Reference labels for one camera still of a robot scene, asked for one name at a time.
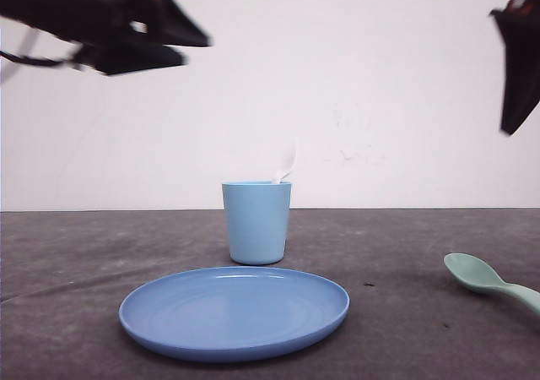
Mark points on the mint green plastic spoon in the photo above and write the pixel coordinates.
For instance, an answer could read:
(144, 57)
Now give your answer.
(478, 276)

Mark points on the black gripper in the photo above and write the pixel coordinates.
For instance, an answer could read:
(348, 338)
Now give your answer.
(114, 36)

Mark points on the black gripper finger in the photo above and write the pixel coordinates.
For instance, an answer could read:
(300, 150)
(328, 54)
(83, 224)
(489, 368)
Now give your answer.
(518, 26)

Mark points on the blue plastic plate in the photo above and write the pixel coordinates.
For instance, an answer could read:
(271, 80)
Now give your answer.
(233, 314)

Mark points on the light blue plastic cup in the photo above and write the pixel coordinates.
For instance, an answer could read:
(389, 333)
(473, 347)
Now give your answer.
(257, 217)

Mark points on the white plastic fork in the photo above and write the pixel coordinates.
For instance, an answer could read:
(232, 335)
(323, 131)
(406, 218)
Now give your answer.
(288, 162)

